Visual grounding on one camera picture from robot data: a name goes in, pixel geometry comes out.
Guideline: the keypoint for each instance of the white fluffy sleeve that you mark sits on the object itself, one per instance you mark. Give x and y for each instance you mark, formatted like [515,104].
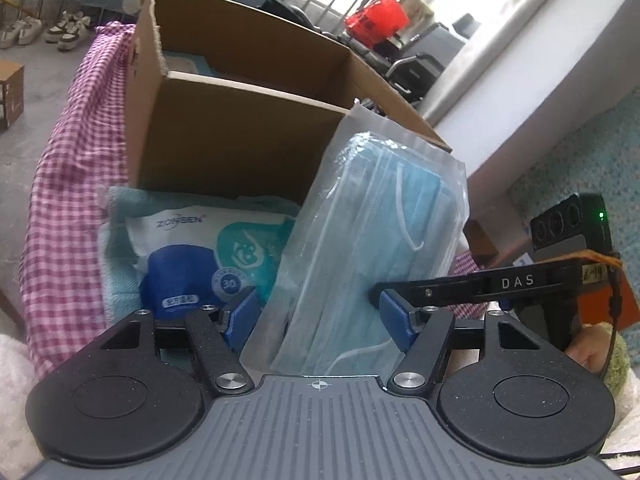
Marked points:
[18,450]

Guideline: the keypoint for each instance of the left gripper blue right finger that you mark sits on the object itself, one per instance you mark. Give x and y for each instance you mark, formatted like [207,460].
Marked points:
[423,335]

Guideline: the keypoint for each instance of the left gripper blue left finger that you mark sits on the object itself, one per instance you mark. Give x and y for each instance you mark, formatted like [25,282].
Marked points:
[217,337]

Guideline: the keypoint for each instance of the brown cardboard box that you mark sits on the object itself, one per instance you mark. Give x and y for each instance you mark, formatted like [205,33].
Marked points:
[261,126]

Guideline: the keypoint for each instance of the red plastic bag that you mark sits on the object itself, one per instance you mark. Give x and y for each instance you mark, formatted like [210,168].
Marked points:
[376,22]

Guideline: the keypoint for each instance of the blue face mask pack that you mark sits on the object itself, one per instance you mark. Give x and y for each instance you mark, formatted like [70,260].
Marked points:
[385,206]

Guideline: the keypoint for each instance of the blue rectangular carton box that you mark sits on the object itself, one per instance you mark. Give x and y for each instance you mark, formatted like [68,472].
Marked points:
[188,63]

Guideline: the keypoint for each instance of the small brown wooden stool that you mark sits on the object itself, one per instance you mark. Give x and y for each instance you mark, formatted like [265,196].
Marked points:
[12,92]

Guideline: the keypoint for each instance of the teal towel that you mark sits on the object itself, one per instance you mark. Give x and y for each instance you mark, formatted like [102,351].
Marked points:
[120,282]

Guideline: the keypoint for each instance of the blue wet wipes pack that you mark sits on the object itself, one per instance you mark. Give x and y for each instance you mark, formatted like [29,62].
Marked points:
[199,256]

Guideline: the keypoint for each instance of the person right hand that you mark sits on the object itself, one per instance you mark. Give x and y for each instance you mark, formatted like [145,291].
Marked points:
[589,348]

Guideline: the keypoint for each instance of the white shoe pair left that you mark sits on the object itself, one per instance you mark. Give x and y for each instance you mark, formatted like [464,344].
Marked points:
[20,33]

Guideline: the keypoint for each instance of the black tracking camera module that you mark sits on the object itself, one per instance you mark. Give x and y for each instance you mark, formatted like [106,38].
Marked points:
[580,222]

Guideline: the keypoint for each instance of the wheelchair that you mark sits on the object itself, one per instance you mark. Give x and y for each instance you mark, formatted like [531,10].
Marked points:
[411,67]

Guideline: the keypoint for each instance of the white brown sneaker pair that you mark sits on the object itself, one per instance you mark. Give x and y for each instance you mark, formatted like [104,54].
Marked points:
[69,32]

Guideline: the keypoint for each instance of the purple checkered tablecloth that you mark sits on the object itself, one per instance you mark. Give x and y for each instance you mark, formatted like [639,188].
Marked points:
[59,275]

